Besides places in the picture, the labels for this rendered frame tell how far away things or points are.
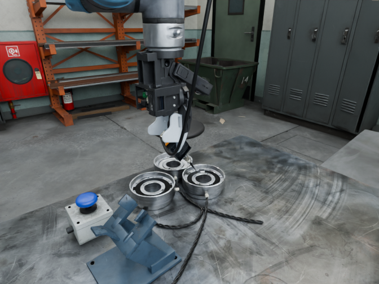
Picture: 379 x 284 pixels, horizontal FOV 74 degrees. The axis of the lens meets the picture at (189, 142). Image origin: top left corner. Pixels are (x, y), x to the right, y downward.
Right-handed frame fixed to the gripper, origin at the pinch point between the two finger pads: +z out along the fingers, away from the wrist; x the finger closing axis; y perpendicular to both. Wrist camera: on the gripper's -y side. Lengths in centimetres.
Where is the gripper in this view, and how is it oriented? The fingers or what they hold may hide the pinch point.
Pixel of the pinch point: (175, 143)
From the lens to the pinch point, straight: 56.9
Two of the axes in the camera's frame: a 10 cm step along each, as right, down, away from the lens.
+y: -7.5, 2.7, -6.0
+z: 0.0, 9.1, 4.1
